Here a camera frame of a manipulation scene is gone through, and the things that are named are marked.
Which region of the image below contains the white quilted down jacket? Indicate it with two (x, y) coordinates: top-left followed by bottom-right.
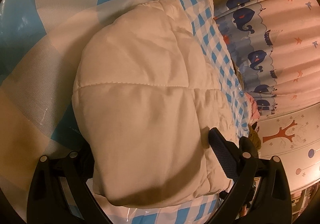
(72, 0), (237, 208)

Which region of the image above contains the cluttered shelf unit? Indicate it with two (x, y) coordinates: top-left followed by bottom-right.
(291, 182), (319, 221)

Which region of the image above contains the brown plush toy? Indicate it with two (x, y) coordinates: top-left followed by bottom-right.
(248, 122), (261, 150)

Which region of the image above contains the white decorated wardrobe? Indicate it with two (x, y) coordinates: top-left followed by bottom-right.
(258, 104), (319, 192)

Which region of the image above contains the pink whale pattern curtain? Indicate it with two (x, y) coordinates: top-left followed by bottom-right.
(214, 0), (319, 117)

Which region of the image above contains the blue white checkered storage bag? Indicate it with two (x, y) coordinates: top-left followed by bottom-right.
(1, 0), (248, 218)

